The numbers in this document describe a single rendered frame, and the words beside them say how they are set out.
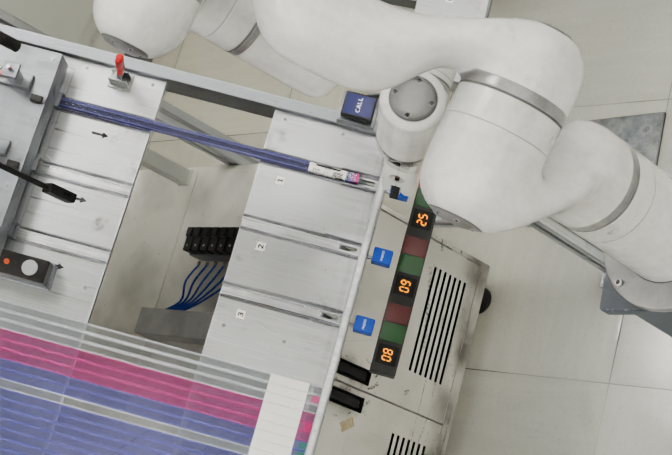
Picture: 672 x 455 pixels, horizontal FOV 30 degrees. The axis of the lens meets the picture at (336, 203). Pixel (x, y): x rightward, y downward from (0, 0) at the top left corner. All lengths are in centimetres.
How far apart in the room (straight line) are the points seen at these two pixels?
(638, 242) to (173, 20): 60
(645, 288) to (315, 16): 59
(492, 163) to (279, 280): 70
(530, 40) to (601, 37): 152
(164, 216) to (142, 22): 130
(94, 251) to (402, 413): 79
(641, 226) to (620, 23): 137
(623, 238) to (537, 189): 19
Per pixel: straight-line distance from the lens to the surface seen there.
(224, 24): 147
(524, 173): 131
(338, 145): 198
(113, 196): 198
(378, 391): 242
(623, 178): 143
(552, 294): 261
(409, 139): 159
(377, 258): 192
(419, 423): 251
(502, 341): 265
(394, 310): 193
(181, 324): 229
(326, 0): 128
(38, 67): 201
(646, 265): 155
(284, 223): 195
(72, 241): 197
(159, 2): 127
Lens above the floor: 201
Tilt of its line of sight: 40 degrees down
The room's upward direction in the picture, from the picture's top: 61 degrees counter-clockwise
